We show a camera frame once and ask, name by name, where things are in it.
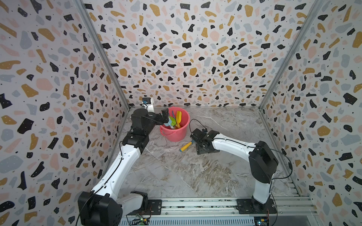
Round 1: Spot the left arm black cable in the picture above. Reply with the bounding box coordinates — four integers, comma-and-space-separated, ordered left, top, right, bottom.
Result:
74, 139, 125, 226

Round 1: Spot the aluminium corner post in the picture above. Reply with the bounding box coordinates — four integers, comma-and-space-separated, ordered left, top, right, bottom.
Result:
259, 0, 323, 111
73, 1, 131, 112

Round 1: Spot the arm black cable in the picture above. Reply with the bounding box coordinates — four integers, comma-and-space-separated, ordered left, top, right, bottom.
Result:
189, 118, 293, 226
74, 139, 125, 226

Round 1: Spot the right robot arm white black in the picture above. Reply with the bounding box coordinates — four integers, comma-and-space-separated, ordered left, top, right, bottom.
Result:
190, 129, 279, 204

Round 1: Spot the aluminium left corner post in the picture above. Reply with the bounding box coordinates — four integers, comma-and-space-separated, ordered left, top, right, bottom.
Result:
73, 1, 131, 112

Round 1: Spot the yellow shovel yellow handle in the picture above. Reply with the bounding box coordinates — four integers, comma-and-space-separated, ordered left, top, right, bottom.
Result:
175, 111, 182, 129

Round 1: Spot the aluminium back wall rail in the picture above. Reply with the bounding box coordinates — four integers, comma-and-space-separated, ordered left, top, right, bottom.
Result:
130, 105, 259, 110

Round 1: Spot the green circuit board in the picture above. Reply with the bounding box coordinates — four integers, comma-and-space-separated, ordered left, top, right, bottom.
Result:
132, 214, 151, 226
254, 217, 270, 226

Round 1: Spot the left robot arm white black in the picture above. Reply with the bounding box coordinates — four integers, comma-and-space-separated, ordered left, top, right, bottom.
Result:
75, 106, 169, 226

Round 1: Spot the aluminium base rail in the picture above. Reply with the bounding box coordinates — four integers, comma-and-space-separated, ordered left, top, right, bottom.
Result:
120, 196, 322, 226

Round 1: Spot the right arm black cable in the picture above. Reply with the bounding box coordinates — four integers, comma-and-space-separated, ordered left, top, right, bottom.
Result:
189, 118, 293, 226

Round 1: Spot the aluminium right corner post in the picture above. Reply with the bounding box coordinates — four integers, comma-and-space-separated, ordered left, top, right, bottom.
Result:
259, 0, 323, 111

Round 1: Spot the green circuit board right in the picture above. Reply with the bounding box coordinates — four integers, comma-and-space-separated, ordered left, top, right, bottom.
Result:
254, 217, 270, 226

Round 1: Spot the green circuit board left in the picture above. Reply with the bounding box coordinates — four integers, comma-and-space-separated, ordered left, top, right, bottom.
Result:
132, 214, 151, 226

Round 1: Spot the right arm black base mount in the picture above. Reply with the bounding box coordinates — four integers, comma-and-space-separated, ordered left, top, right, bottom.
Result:
236, 197, 277, 214

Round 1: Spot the pink plastic bucket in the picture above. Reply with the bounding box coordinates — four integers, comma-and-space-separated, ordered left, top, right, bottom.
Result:
160, 107, 191, 142

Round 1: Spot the green trowel orange handle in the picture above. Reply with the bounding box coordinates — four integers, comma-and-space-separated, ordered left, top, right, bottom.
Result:
169, 116, 177, 127

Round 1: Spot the small teal rake yellow handle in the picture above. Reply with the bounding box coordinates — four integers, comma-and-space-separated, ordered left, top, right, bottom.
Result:
180, 140, 194, 152

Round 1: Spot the light blue fork white handle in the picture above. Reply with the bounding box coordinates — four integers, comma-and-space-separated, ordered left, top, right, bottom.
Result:
166, 111, 179, 130

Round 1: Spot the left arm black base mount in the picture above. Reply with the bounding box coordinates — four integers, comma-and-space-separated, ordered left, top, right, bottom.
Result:
128, 191, 162, 216

